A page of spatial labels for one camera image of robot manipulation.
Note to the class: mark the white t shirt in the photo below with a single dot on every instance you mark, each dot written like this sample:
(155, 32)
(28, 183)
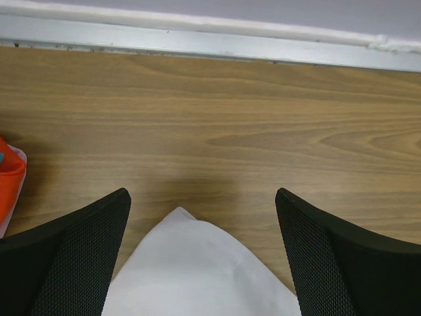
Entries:
(185, 266)

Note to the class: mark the light pink folded shirt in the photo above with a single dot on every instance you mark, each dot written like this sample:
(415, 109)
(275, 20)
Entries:
(14, 197)

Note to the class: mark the aluminium frame rail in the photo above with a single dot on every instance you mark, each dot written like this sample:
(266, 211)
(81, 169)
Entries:
(22, 31)

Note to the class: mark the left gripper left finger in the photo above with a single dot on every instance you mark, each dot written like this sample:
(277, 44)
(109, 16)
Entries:
(65, 266)

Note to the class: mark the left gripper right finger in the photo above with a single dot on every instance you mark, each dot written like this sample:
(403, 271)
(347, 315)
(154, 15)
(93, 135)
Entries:
(339, 268)

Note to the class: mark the orange folded shirt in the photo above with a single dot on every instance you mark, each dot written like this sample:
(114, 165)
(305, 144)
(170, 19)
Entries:
(10, 184)

